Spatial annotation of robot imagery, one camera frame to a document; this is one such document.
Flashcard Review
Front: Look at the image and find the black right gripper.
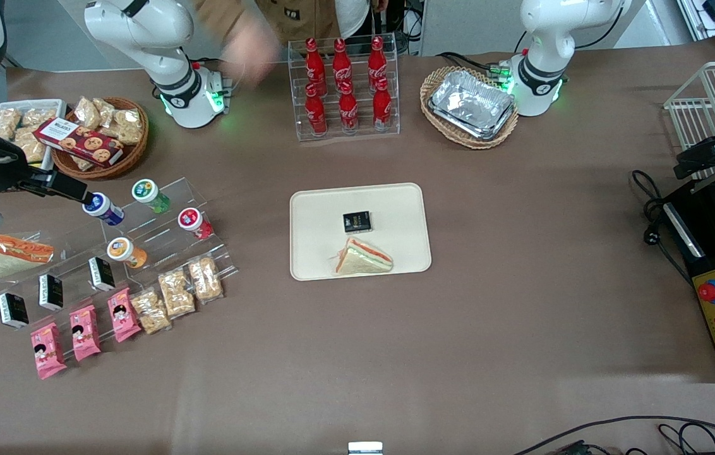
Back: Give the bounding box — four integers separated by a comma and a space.
0, 119, 90, 203

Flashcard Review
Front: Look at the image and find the green gum bottle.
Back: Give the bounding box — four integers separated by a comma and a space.
131, 179, 171, 214

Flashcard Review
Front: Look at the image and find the person's brown sleeved forearm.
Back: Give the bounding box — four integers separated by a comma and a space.
193, 0, 257, 40

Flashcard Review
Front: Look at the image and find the blue gum bottle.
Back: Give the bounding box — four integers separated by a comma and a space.
82, 192, 126, 228

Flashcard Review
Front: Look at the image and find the red gum bottle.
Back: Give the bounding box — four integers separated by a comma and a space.
177, 207, 214, 241

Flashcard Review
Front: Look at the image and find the silver foil tray stack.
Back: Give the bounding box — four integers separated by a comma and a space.
428, 70, 517, 140

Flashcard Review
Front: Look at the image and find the beige plastic tray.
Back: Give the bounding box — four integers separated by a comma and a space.
289, 183, 433, 281

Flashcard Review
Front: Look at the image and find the person's bare hand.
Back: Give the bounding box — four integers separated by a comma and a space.
221, 24, 284, 87

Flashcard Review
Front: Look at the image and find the dark red cookie box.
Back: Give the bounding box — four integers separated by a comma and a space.
33, 118, 125, 169

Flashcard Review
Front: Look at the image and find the wicker basket with snacks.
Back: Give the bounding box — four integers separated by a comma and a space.
51, 97, 150, 181

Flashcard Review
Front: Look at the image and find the white plastic bin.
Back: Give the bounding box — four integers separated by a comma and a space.
0, 99, 67, 172

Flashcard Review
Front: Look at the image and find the wrapped triangle sandwich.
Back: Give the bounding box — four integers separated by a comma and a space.
334, 237, 394, 276
0, 234, 55, 281

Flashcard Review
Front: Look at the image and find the orange fruit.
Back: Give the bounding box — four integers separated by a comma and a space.
107, 237, 148, 270

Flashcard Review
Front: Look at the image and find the small black box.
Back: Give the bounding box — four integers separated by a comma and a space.
342, 211, 372, 233
88, 256, 116, 293
0, 293, 30, 330
39, 274, 64, 312

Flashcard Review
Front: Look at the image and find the clear acrylic stepped display stand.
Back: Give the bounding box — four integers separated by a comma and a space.
0, 177, 239, 358

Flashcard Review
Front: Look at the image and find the pink snack packet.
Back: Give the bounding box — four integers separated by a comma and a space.
69, 305, 102, 363
30, 322, 68, 380
107, 288, 143, 344

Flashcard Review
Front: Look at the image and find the wicker basket with foil trays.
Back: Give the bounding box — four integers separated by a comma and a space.
420, 66, 520, 150

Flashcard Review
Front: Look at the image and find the red cola bottle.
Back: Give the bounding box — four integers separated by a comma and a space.
373, 77, 393, 131
368, 36, 388, 86
305, 84, 328, 137
339, 81, 359, 135
332, 38, 353, 86
305, 38, 327, 89

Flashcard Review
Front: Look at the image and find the person's torso with apron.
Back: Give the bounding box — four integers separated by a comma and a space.
250, 0, 391, 46

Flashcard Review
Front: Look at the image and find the clear acrylic bottle rack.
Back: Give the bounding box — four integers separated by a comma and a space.
287, 35, 401, 142

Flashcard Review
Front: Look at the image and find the white wire rack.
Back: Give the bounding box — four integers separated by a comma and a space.
663, 60, 715, 185

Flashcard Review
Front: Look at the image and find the black power cable with plug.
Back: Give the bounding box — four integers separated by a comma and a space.
630, 169, 694, 286

